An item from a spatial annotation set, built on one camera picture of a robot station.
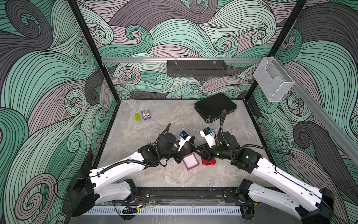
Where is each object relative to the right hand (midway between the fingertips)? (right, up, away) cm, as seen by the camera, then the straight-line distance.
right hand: (194, 150), depth 70 cm
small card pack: (-34, +17, +39) cm, 54 cm away
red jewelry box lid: (+10, -12, +16) cm, 22 cm away
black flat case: (+19, +22, +42) cm, 51 cm away
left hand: (-2, -1, +2) cm, 3 cm away
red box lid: (0, -12, +16) cm, 20 cm away
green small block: (-40, +15, +37) cm, 57 cm away
